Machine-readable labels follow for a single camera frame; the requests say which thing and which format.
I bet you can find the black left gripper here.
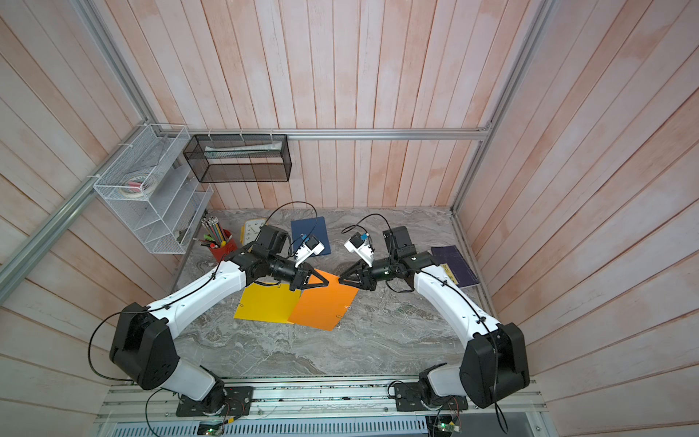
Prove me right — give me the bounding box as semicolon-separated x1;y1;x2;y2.
268;253;329;291

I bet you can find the orange paper document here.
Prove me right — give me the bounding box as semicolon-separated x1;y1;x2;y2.
288;271;359;331

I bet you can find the blue paper document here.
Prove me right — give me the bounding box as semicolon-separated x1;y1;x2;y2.
291;216;331;256

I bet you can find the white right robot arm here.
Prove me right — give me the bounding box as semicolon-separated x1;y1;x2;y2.
339;226;531;408

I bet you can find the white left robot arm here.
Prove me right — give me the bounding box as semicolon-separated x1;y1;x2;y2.
109;225;329;415

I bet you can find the yellow paper document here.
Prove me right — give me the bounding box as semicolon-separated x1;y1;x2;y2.
235;284;301;324

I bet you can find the yellow desk clock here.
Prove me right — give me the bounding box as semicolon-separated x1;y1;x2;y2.
240;218;266;246

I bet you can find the red metal pencil cup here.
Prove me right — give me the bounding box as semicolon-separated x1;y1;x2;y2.
209;229;238;262

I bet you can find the dark purple book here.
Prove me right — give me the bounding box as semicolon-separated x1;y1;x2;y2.
431;246;480;288

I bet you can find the tape roll in shelf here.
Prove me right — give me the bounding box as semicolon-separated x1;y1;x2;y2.
118;173;158;198

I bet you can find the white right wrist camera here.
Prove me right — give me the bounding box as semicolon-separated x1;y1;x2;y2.
344;232;374;267

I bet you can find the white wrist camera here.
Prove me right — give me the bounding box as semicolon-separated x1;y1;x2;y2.
294;235;325;268
344;232;374;267

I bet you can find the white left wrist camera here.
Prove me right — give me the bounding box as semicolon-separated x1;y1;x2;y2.
294;235;325;268

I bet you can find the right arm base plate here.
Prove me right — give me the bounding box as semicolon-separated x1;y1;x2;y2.
387;362;469;413

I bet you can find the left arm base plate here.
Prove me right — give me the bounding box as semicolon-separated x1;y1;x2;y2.
176;385;254;418

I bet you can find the black wire mesh basket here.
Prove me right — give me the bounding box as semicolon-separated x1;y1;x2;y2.
183;134;292;183

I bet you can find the aluminium front rail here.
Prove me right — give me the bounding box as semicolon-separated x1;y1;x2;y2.
95;376;547;424

